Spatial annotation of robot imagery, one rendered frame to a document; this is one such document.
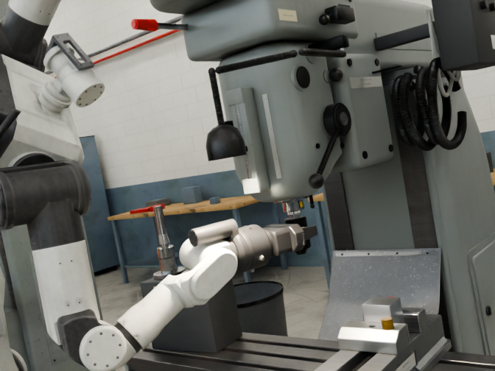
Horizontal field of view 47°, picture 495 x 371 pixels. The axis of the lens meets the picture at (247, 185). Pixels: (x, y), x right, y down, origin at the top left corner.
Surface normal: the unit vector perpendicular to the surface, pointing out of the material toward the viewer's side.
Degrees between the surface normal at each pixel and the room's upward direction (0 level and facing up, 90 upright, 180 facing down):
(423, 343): 90
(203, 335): 90
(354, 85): 90
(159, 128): 90
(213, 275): 101
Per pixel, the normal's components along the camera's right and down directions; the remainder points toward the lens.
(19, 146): 0.46, 0.62
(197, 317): -0.53, 0.15
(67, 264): 0.43, -0.10
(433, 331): 0.77, -0.10
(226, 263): 0.59, 0.14
